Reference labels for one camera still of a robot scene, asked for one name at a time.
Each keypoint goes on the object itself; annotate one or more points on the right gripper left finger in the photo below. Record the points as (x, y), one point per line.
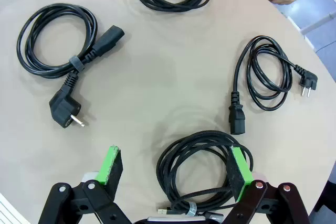
(107, 166)

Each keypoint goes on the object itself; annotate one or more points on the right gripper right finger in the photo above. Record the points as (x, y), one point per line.
(240, 171)

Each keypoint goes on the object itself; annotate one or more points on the white ridged platform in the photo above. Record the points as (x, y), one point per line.
(8, 213)

